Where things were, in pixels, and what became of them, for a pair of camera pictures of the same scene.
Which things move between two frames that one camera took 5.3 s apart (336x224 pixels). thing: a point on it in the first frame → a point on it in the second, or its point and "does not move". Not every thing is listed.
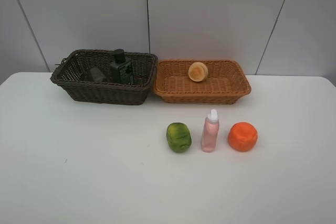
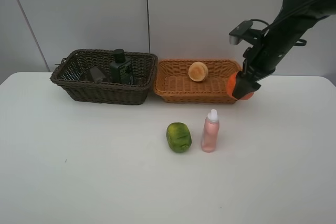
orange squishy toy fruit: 242,136 → 230,83
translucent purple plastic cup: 96,74 does not move
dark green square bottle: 121,70 does not move
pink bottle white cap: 210,131 does not move
